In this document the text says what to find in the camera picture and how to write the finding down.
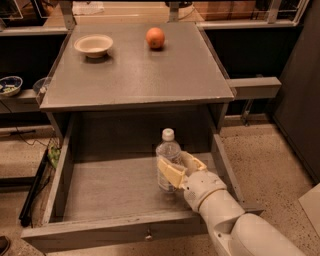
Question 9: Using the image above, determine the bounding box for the blue patterned bowl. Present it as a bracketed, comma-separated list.
[0, 76, 23, 97]

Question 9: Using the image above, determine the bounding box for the orange fruit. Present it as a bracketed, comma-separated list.
[146, 27, 165, 49]

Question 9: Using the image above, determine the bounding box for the metal drawer knob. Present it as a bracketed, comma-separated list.
[145, 229, 153, 241]

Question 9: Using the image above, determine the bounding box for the dark shoe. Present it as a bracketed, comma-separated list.
[0, 236, 10, 256]

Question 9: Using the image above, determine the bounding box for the open grey top drawer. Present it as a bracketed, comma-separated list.
[22, 111, 263, 253]

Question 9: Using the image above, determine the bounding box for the clear plastic container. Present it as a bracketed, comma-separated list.
[33, 77, 52, 94]

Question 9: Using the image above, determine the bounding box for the clear plastic water bottle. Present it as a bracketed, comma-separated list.
[156, 128, 182, 193]

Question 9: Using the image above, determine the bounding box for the grey wooden cabinet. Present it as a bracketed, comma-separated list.
[40, 22, 234, 128]

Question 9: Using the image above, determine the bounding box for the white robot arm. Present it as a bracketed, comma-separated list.
[157, 151, 306, 256]

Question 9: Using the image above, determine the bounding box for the grey side shelf left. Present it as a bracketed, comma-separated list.
[0, 89, 39, 114]

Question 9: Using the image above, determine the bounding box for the white paper bowl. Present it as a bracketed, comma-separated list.
[74, 34, 113, 58]

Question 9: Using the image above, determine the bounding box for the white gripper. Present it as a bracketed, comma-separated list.
[157, 151, 227, 212]

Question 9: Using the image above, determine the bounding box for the black floor bar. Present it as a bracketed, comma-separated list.
[19, 150, 48, 227]

